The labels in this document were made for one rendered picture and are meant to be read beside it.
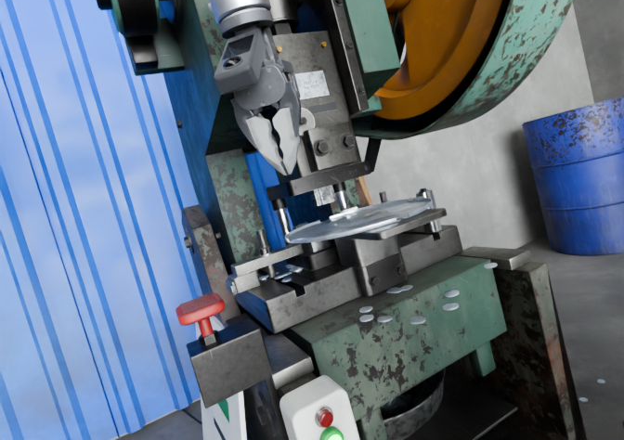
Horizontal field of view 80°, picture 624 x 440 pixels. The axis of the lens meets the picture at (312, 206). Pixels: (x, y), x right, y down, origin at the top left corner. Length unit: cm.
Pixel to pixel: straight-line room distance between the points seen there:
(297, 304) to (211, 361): 20
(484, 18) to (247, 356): 75
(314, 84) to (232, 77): 37
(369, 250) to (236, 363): 30
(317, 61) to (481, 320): 60
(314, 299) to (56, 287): 142
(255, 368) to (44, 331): 147
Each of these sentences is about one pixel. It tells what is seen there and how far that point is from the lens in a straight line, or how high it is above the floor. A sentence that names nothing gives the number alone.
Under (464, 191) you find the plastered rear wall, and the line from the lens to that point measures 276.
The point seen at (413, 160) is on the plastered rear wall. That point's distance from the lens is 250.
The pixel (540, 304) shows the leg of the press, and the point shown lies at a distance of 81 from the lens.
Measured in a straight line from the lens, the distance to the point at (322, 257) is 76.
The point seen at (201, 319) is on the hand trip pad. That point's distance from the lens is 51.
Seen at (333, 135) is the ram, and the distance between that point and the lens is 74.
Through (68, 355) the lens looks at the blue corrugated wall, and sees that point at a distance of 198.
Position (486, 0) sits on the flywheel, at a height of 113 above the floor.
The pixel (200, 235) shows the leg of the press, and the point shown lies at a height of 82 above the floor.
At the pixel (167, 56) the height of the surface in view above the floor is 123.
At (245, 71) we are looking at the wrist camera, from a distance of 44.
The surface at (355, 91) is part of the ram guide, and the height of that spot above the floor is 103.
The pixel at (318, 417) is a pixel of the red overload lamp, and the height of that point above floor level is 61.
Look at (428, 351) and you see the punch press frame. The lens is 72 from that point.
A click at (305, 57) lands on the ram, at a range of 80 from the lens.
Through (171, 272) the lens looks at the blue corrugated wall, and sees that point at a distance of 189.
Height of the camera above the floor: 88
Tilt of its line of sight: 4 degrees down
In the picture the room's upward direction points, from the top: 15 degrees counter-clockwise
